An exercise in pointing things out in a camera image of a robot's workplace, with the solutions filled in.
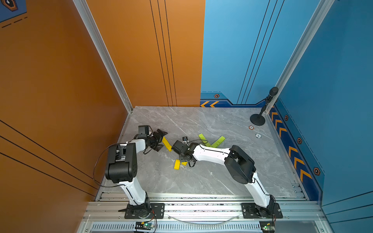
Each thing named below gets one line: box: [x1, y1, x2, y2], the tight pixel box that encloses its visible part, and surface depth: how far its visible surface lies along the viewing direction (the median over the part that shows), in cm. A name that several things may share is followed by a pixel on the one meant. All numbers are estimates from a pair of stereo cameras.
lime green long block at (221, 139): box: [217, 135, 226, 144], surface depth 102 cm
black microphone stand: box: [249, 86, 279, 126], surface depth 114 cm
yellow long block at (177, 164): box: [173, 159, 181, 170], surface depth 90 cm
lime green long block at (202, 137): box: [198, 133, 207, 141], surface depth 104 cm
